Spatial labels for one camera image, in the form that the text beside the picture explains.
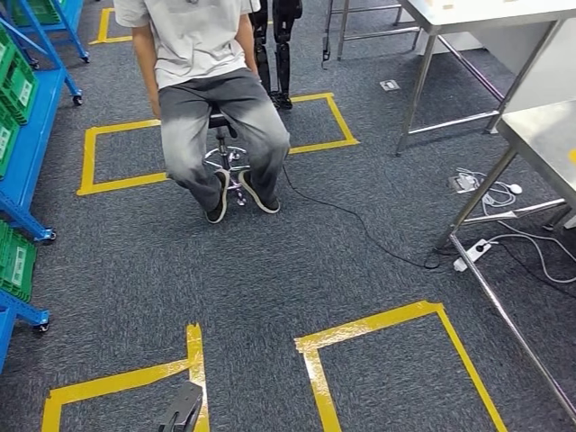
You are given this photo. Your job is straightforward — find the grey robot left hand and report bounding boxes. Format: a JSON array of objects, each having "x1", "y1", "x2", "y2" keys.
[{"x1": 157, "y1": 381, "x2": 205, "y2": 432}]

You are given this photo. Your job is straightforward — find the stainless steel workbench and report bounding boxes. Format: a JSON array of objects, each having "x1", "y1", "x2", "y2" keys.
[
  {"x1": 434, "y1": 100, "x2": 576, "y2": 421},
  {"x1": 395, "y1": 0, "x2": 576, "y2": 158}
]

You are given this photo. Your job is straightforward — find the black stool with chrome base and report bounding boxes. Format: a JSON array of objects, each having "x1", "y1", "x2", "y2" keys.
[{"x1": 203, "y1": 110, "x2": 251, "y2": 208}]

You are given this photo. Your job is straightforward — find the person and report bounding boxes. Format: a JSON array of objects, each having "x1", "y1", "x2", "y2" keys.
[{"x1": 113, "y1": 0, "x2": 291, "y2": 226}]

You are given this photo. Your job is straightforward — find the black humanoid robot legs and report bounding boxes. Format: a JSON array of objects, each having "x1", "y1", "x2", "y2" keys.
[{"x1": 249, "y1": 0, "x2": 303, "y2": 113}]

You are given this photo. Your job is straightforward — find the white power strip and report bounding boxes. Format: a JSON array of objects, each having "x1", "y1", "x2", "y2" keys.
[{"x1": 452, "y1": 238, "x2": 492, "y2": 275}]

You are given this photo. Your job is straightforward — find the white charger adapter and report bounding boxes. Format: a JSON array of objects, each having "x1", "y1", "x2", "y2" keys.
[{"x1": 448, "y1": 171, "x2": 479, "y2": 194}]

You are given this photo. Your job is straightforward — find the black floor cable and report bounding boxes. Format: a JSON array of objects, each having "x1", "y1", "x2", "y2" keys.
[{"x1": 281, "y1": 164, "x2": 444, "y2": 271}]

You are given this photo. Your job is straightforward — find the black hanging cable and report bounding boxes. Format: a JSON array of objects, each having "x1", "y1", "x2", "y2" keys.
[{"x1": 321, "y1": 0, "x2": 333, "y2": 70}]

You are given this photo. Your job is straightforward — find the stainless steel table frame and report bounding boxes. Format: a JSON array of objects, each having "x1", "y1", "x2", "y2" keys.
[{"x1": 330, "y1": 0, "x2": 422, "y2": 62}]

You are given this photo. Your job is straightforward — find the white cable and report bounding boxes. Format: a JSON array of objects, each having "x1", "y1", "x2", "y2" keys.
[{"x1": 477, "y1": 175, "x2": 576, "y2": 285}]

